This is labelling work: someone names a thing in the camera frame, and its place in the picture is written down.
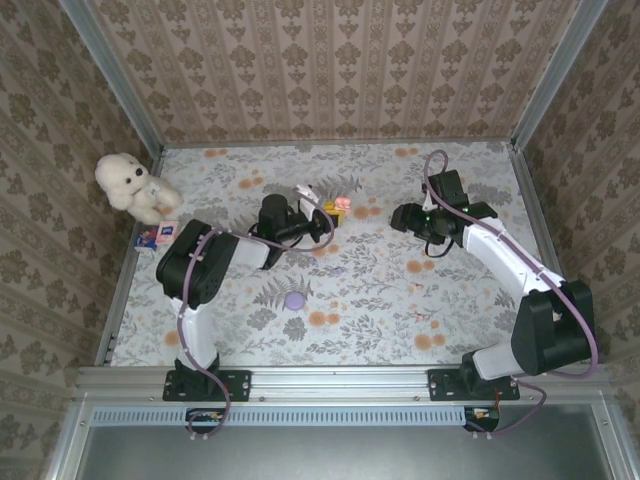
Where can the pink earbud charging case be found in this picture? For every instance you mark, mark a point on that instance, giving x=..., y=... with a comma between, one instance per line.
x=344, y=204

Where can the purple earbud charging case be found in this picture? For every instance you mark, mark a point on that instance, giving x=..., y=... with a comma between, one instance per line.
x=294, y=300

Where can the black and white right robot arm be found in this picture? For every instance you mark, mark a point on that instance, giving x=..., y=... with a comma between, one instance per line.
x=545, y=335

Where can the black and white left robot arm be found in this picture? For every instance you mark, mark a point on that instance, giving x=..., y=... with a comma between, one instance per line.
x=220, y=270

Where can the pink tissue pack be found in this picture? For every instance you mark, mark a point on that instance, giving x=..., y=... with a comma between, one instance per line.
x=167, y=233

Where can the floral patterned table sheet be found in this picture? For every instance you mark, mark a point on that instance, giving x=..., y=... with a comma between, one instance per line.
x=350, y=340

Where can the small blue card box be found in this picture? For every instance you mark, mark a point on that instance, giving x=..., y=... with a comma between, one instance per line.
x=146, y=239

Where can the white plush teddy bear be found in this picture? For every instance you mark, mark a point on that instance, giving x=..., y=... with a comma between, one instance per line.
x=130, y=185

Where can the grey metal panel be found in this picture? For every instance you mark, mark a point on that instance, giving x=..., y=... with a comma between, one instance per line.
x=325, y=455

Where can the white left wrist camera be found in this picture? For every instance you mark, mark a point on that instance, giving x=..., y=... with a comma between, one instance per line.
x=306, y=197

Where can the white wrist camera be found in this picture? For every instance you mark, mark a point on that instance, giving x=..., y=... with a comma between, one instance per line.
x=306, y=197
x=428, y=202

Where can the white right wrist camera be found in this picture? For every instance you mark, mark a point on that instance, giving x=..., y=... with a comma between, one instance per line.
x=428, y=202

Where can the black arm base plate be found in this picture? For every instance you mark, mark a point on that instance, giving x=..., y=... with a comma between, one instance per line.
x=440, y=385
x=240, y=385

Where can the long aluminium frame rail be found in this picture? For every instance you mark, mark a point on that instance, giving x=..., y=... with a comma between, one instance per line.
x=340, y=382

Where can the aluminium frame corner post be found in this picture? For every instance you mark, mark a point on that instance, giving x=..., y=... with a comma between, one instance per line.
x=560, y=75
x=112, y=75

